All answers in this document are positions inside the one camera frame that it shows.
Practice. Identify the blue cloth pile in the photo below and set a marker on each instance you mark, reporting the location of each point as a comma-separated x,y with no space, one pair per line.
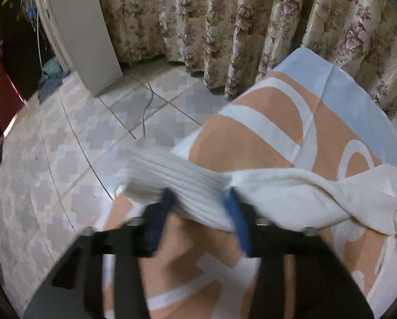
52,73

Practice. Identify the floral curtain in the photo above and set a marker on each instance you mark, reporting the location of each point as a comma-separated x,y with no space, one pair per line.
218,23

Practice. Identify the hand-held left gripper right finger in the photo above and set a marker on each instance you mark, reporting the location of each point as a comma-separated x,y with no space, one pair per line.
238,222

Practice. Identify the white board panel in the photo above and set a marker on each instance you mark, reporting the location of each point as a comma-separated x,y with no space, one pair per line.
82,40

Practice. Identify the peach blue white bed sheet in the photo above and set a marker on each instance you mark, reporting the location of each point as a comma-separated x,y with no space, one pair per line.
251,146

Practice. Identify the white sock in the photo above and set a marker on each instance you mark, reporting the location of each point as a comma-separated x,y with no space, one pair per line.
191,186

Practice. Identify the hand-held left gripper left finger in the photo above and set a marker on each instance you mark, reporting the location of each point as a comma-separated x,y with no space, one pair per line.
159,221

